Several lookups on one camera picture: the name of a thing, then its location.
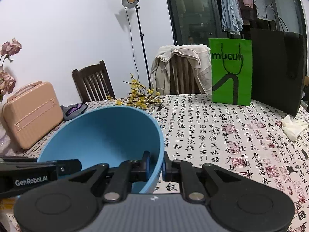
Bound calligraphy printed tablecloth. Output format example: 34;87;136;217
0;93;309;232

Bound white hanging garment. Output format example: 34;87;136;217
252;0;276;21

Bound studio light on stand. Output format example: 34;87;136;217
121;0;153;91

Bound dark sliding glass door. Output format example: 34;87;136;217
162;0;309;49

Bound dark wooden chair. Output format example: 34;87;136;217
72;60;116;103

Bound white glove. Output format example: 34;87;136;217
281;115;309;142

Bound wooden chair under jacket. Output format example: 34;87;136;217
169;53;201;95

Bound green paper bag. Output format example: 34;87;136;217
209;38;253;106

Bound light blue hanging shirt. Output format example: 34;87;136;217
220;0;244;35

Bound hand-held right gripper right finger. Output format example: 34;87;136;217
162;151;242;202

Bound beige jacket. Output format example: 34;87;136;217
150;44;213;96

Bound small blue bowl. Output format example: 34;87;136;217
37;106;165;194

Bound yellow blossom branch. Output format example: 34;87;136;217
107;74;169;110

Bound pink hard-shell suitcase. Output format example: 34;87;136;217
2;81;64;150

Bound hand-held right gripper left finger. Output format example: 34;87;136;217
69;150;151;203

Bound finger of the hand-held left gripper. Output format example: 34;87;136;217
0;157;82;175

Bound black paper bag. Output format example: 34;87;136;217
250;5;307;117

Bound grey purple pouch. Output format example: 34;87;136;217
60;103;88;121

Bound dried pink flowers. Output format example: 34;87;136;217
0;38;23;102

